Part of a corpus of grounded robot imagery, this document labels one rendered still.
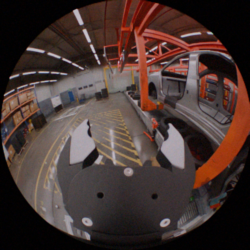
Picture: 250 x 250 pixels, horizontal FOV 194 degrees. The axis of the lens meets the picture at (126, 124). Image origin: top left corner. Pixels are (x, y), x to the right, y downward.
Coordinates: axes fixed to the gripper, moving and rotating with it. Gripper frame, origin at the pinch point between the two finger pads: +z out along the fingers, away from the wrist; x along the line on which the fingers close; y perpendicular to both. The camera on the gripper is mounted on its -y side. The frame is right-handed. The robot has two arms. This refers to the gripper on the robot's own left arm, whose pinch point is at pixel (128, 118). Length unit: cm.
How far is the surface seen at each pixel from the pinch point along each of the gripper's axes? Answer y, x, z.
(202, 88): -51, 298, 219
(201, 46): -230, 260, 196
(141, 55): -77, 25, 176
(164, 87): -7, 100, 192
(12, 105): -85, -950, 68
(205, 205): 87, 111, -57
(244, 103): -17, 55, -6
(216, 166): 25, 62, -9
